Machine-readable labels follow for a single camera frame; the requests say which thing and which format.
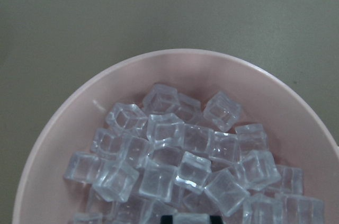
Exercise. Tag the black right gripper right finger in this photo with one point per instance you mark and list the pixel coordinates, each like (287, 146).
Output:
(216, 220)

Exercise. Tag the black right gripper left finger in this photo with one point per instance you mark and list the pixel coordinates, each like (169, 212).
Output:
(166, 219)

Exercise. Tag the pink bowl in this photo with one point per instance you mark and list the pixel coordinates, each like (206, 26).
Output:
(297, 135)

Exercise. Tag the pile of clear ice cubes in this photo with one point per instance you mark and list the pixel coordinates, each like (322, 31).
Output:
(171, 155)

